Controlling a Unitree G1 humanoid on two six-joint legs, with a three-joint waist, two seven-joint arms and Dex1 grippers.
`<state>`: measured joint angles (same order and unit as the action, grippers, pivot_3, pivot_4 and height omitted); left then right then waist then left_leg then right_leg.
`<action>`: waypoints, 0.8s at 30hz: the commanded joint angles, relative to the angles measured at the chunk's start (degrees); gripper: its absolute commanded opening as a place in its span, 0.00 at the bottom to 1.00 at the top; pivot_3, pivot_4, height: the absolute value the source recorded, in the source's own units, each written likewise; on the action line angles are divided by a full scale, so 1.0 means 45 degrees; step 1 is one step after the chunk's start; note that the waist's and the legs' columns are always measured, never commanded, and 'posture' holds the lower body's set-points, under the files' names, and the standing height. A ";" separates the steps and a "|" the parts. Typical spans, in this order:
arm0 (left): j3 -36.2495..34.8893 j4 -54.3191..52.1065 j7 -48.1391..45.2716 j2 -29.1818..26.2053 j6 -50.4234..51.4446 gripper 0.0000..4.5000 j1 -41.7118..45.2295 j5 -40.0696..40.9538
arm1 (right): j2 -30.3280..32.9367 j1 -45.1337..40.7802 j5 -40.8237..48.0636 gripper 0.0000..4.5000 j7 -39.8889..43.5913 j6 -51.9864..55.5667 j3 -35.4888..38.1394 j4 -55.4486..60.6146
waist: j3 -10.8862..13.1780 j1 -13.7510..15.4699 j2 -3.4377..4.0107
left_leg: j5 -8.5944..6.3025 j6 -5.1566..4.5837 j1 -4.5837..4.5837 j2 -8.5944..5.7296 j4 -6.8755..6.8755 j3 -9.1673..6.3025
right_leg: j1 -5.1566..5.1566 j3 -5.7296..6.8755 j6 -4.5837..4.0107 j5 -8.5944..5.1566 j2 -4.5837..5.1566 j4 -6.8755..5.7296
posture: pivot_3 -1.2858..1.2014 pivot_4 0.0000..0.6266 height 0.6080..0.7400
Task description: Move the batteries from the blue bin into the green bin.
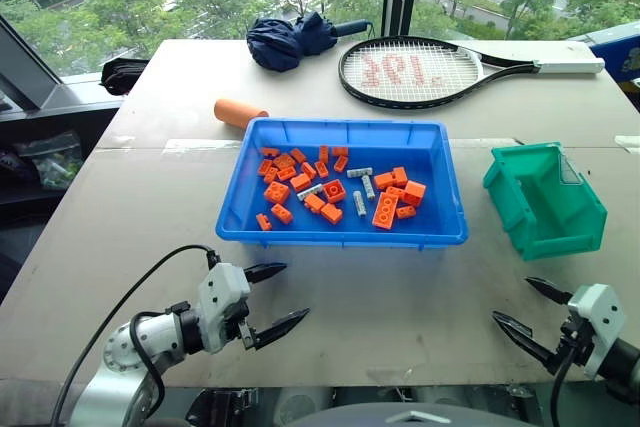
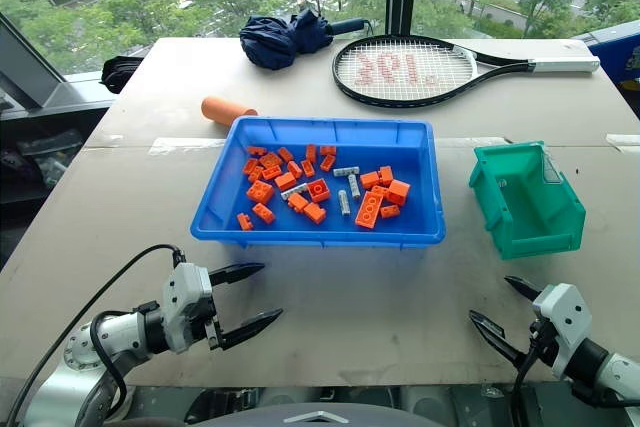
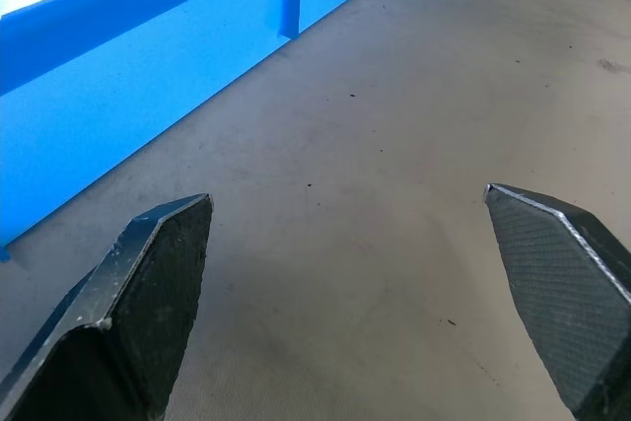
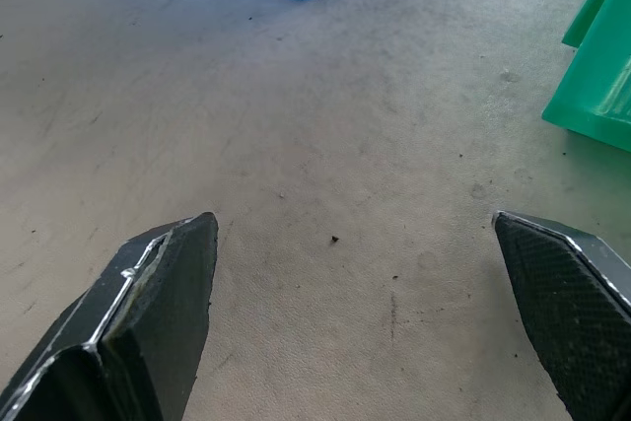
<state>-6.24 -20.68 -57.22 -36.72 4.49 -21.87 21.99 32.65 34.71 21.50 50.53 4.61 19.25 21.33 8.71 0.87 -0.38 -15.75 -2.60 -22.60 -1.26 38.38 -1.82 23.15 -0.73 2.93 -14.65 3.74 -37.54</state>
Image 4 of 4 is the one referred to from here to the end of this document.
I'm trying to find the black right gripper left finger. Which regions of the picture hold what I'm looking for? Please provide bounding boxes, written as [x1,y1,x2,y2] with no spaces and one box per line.
[0,211,220,421]

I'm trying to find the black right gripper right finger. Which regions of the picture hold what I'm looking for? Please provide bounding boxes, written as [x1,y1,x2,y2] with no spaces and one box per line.
[492,210,631,421]

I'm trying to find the green plastic bin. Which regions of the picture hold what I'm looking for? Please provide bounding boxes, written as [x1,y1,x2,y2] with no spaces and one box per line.
[540,0,631,153]

